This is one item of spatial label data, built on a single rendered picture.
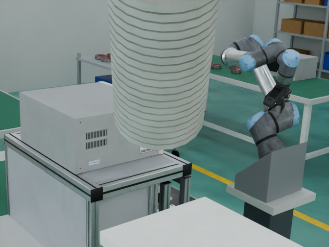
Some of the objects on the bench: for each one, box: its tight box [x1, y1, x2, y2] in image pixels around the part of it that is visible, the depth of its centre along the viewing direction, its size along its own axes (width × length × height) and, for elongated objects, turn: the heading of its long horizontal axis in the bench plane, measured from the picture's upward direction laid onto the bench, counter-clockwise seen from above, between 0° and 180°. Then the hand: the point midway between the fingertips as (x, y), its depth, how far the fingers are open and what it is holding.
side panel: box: [87, 184, 158, 247], centre depth 186 cm, size 28×3×32 cm, turn 121°
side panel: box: [4, 145, 11, 217], centre depth 234 cm, size 28×3×32 cm, turn 121°
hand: (270, 114), depth 256 cm, fingers open, 6 cm apart
